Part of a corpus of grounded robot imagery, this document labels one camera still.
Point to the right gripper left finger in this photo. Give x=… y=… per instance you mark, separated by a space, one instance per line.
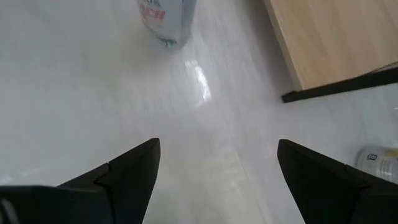
x=133 y=180

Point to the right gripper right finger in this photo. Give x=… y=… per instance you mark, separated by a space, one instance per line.
x=326 y=193

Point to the white yellow Celsius can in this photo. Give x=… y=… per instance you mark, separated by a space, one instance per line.
x=382 y=165

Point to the Celsius Peach Vibe can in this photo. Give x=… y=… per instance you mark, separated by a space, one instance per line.
x=169 y=18

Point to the wooden shelf with black frame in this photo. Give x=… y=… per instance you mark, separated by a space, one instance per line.
x=335 y=40

